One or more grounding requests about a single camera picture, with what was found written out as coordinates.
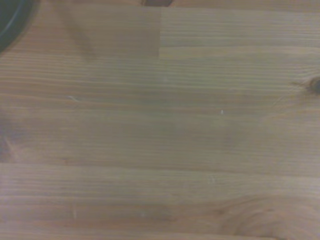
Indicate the wooden mug tree black base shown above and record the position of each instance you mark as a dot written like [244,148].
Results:
[7,20]

